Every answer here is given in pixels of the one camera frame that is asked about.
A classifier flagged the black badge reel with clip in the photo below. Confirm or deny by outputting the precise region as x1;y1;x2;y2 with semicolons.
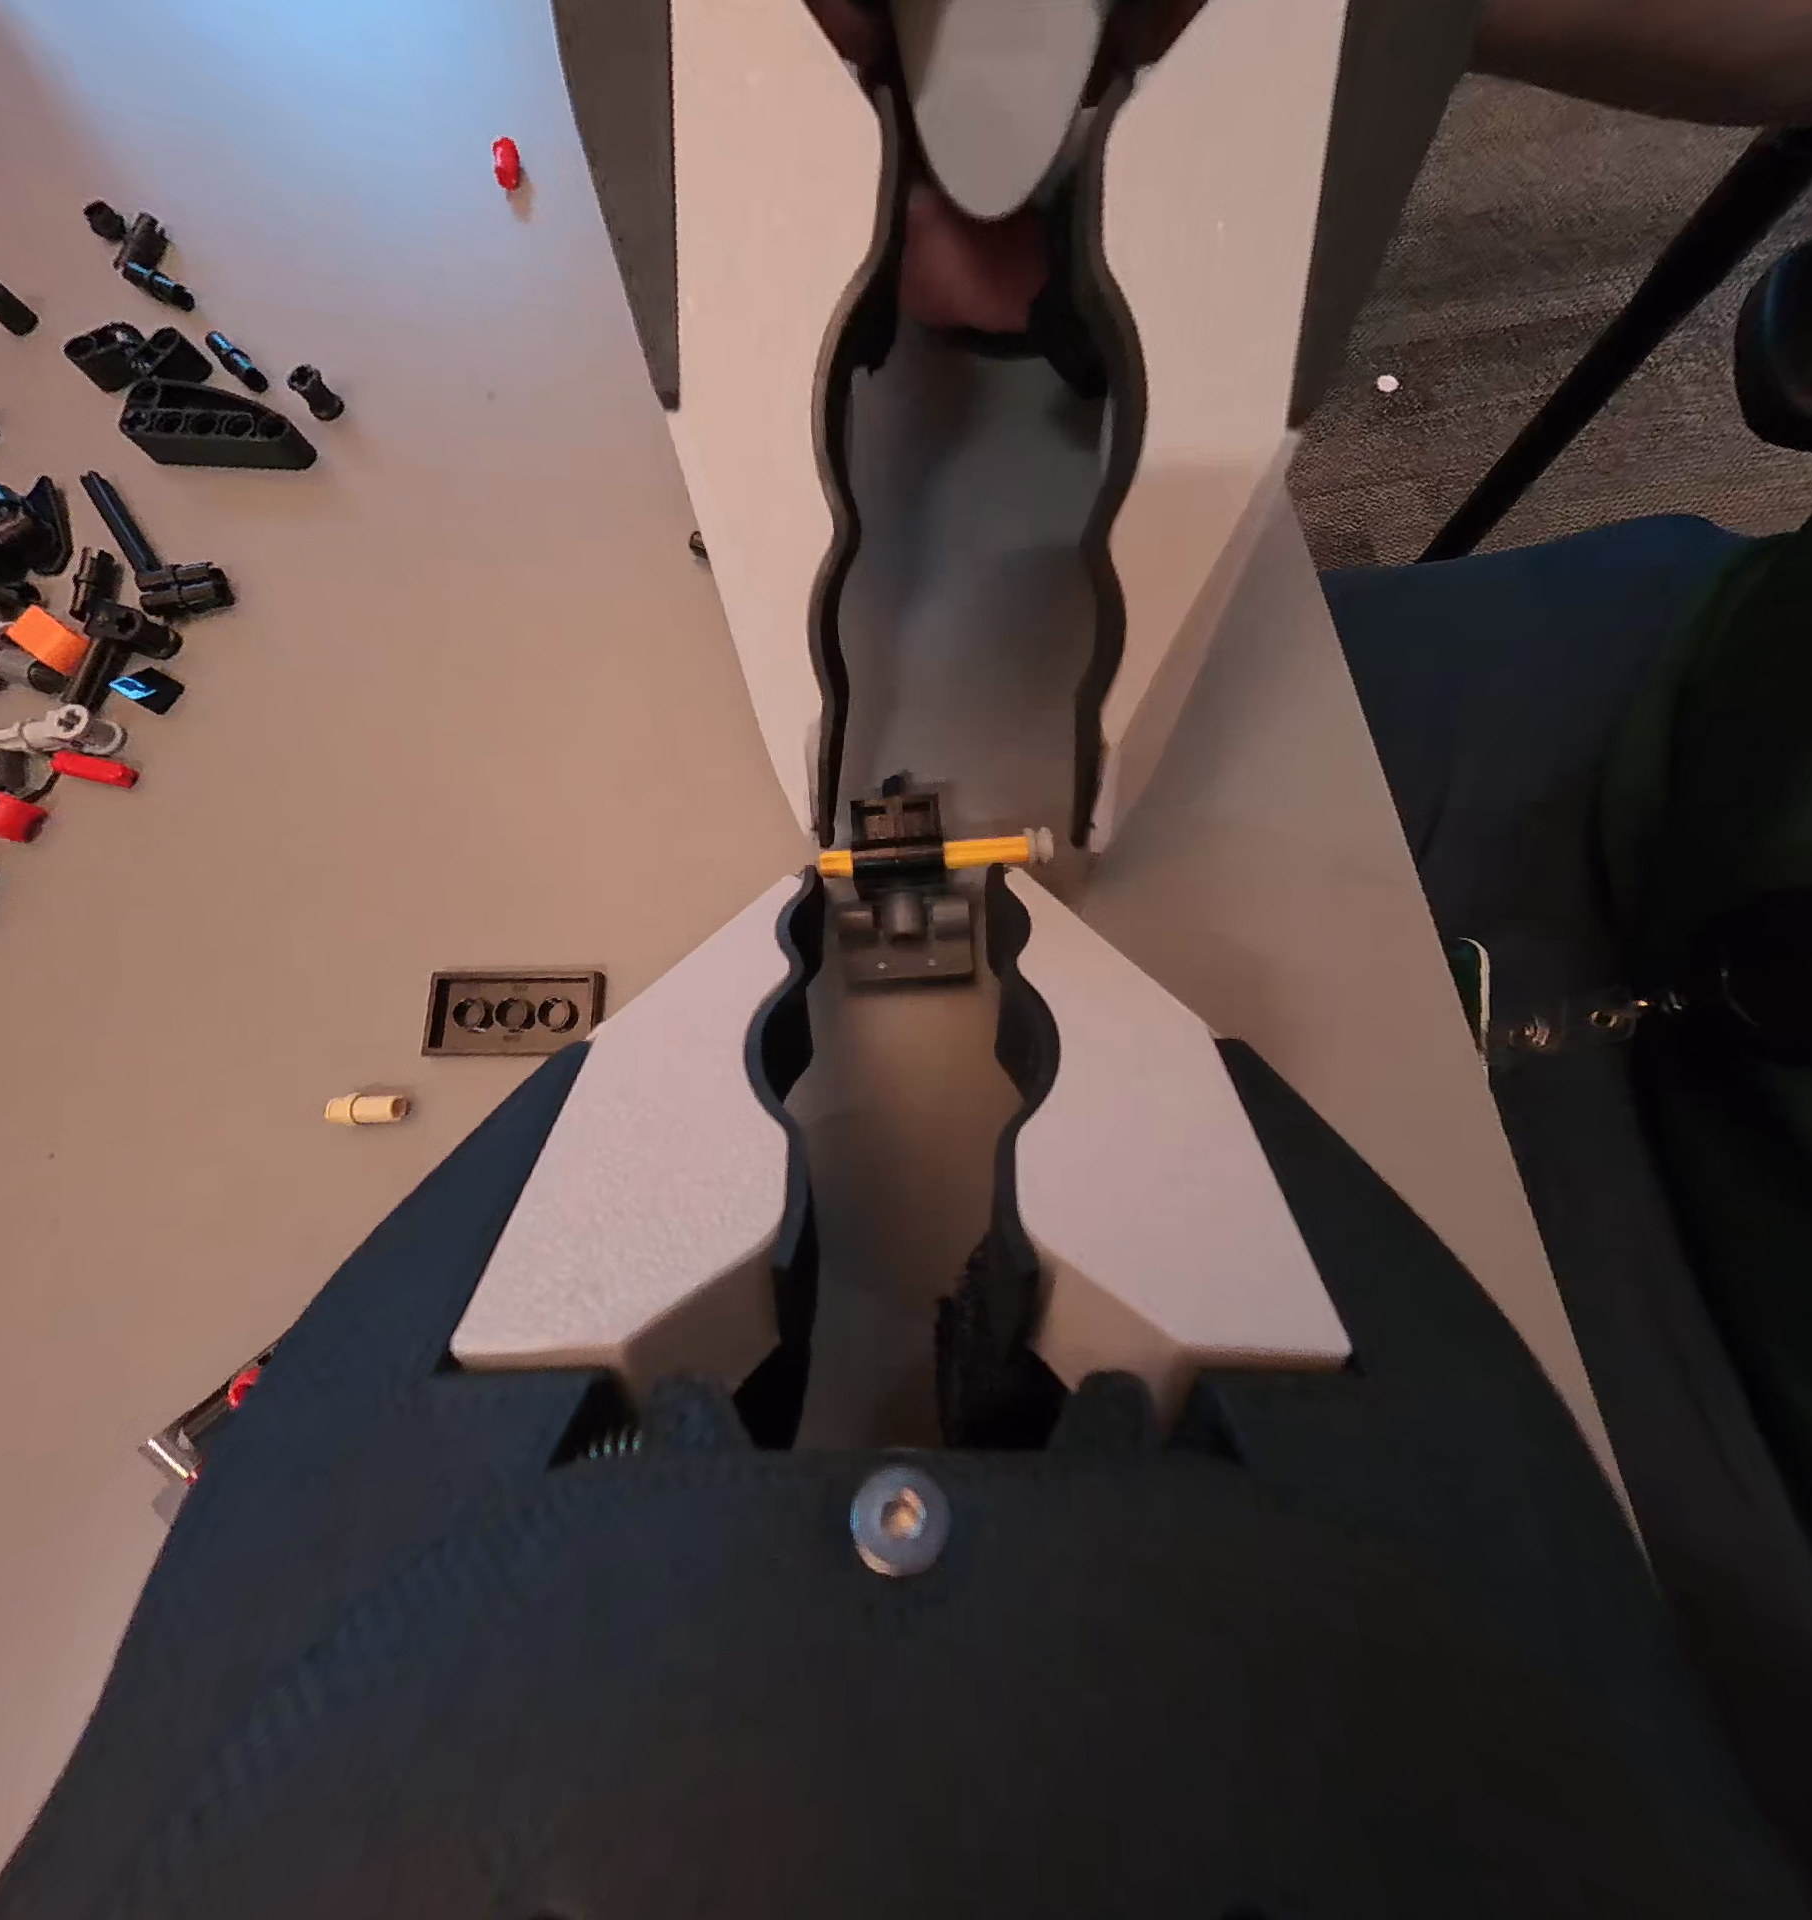
1492;889;1812;1070

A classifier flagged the black table leg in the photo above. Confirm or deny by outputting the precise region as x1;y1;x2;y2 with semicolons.
1421;123;1812;566

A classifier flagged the person in green top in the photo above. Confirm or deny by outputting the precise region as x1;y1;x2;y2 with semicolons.
1318;514;1812;1920

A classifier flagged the lego assembly with yellow axle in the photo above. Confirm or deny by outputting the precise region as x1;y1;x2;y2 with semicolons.
815;770;1063;992

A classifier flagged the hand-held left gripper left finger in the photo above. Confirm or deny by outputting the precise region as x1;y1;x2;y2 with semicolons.
450;865;829;1410

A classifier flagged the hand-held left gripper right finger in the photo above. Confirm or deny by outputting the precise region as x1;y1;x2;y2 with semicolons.
984;865;1357;1388

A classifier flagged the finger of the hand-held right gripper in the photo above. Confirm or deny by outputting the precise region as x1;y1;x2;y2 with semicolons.
671;0;906;848
1070;0;1353;856

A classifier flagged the person's green shirt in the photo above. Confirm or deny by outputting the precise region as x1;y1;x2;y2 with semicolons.
1587;451;1812;1652

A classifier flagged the pile of lego pieces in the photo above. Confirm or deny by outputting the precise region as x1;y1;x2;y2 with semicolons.
0;196;353;930

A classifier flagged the dark lego plate with holes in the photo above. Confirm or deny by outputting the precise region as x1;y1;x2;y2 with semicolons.
421;967;609;1059

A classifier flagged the person's right forearm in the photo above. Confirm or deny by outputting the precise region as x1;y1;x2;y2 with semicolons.
1462;0;1812;135

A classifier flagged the person's right hand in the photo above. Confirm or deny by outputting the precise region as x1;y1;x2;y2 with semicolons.
903;193;1063;332

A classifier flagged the black office chair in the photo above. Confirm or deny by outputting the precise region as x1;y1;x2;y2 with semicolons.
1731;222;1812;455

